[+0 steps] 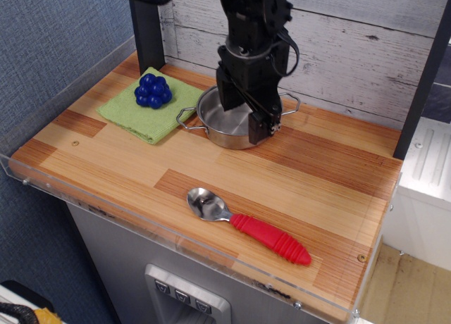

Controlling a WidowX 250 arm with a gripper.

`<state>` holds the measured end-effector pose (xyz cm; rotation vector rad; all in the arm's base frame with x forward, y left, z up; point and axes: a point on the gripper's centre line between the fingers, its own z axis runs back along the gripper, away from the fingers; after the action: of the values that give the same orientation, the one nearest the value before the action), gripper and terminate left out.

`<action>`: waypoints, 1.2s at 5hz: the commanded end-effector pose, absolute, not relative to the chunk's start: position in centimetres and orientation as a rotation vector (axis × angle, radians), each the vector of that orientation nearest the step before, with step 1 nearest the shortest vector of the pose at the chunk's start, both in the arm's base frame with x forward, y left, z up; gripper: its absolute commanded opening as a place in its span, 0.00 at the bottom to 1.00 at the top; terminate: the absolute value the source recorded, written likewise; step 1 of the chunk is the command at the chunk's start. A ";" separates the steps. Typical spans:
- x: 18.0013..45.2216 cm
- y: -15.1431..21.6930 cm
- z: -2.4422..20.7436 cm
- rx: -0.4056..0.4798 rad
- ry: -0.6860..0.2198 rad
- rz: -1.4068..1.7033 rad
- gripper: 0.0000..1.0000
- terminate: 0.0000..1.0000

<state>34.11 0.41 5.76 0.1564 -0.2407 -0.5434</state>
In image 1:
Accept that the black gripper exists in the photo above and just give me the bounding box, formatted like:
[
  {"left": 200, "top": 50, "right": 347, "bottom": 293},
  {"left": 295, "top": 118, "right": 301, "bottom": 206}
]
[{"left": 216, "top": 42, "right": 290, "bottom": 144}]

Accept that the stainless steel pot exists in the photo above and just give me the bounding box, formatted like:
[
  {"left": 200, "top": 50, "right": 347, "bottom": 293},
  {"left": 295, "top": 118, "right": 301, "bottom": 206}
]
[{"left": 175, "top": 85, "right": 301, "bottom": 151}]

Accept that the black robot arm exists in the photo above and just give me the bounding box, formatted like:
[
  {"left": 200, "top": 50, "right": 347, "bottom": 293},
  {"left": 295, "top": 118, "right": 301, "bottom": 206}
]
[{"left": 216, "top": 0, "right": 299, "bottom": 144}]

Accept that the green folded cloth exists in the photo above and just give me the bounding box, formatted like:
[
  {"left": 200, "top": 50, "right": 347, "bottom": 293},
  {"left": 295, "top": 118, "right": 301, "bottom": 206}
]
[{"left": 97, "top": 67, "right": 203, "bottom": 144}]

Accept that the blue toy grape bunch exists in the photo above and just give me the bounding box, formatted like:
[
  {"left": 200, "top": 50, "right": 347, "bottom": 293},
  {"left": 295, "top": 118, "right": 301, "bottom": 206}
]
[{"left": 134, "top": 73, "right": 173, "bottom": 109}]

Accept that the grey cabinet with buttons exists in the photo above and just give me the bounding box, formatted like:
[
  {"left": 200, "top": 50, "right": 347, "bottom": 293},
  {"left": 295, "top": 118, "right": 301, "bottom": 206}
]
[{"left": 65, "top": 200, "right": 339, "bottom": 324}]

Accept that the white toy appliance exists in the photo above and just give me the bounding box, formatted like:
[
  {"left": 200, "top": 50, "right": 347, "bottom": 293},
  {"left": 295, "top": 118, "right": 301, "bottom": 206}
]
[{"left": 382, "top": 118, "right": 450, "bottom": 270}]

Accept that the yellow and black object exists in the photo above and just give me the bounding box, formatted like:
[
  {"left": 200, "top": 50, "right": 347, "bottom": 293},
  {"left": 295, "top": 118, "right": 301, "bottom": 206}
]
[{"left": 1, "top": 280, "right": 64, "bottom": 324}]

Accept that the red handled metal spoon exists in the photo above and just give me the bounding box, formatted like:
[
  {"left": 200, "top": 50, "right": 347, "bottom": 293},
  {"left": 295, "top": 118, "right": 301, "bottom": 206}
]
[{"left": 187, "top": 187, "right": 311, "bottom": 266}]

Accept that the dark left vertical post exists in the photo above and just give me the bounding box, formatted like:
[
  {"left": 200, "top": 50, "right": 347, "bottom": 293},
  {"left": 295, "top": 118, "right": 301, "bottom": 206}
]
[{"left": 130, "top": 0, "right": 166, "bottom": 74}]

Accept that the dark vertical post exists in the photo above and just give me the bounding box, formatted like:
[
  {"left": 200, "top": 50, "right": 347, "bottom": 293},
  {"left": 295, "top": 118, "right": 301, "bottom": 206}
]
[
  {"left": 130, "top": 0, "right": 166, "bottom": 74},
  {"left": 393, "top": 0, "right": 450, "bottom": 160}
]

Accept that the dark right vertical post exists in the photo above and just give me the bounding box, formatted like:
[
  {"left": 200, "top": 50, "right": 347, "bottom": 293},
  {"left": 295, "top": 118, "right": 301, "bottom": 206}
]
[{"left": 393, "top": 0, "right": 450, "bottom": 160}]

